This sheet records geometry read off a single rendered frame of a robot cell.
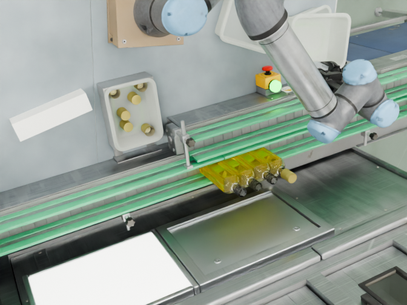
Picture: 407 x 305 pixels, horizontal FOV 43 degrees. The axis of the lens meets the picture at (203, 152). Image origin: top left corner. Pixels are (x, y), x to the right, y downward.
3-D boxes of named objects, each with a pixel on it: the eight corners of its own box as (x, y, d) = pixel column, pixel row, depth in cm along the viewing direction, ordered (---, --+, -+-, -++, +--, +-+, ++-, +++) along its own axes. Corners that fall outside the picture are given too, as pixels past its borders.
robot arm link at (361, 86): (349, 94, 121) (364, 121, 128) (378, 60, 122) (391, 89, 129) (325, 85, 127) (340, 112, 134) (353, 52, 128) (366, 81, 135)
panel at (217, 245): (24, 283, 154) (45, 360, 126) (21, 275, 153) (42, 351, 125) (274, 191, 187) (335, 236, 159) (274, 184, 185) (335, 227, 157)
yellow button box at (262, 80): (255, 91, 196) (266, 96, 189) (254, 72, 192) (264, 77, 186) (271, 87, 198) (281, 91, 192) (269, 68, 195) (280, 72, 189)
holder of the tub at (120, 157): (111, 158, 178) (119, 166, 172) (95, 83, 166) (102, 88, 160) (157, 144, 184) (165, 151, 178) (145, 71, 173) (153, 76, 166)
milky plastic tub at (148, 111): (108, 144, 176) (116, 154, 168) (95, 82, 166) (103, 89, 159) (155, 131, 182) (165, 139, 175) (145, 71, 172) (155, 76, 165)
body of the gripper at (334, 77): (312, 66, 147) (339, 82, 138) (336, 63, 151) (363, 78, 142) (307, 91, 151) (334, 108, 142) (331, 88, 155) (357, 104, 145)
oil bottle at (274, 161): (241, 157, 187) (274, 180, 170) (240, 143, 185) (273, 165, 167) (254, 153, 189) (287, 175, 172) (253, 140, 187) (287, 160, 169)
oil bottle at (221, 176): (198, 172, 181) (228, 197, 163) (197, 158, 179) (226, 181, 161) (212, 167, 183) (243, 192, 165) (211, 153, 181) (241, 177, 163)
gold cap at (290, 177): (279, 170, 166) (287, 175, 162) (288, 166, 167) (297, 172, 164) (280, 180, 168) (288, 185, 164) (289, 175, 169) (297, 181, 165)
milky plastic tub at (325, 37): (275, 11, 153) (292, 14, 146) (334, 9, 163) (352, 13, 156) (271, 68, 160) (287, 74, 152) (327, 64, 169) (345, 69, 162)
